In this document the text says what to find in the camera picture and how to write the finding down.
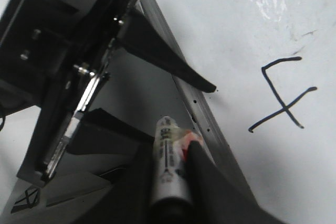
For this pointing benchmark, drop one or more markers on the black metal left gripper body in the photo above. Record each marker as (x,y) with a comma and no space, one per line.
(54,55)

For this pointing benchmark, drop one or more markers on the white dry-erase marker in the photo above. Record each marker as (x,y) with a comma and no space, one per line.
(171,200)

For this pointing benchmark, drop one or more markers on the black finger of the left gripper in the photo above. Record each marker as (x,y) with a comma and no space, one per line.
(139,38)
(101,133)

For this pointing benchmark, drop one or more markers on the white whiteboard with aluminium frame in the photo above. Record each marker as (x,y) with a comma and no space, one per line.
(273,63)

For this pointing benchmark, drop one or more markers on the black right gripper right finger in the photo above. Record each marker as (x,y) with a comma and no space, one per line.
(216,199)

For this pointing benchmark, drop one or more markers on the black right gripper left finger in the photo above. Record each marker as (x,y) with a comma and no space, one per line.
(128,200)

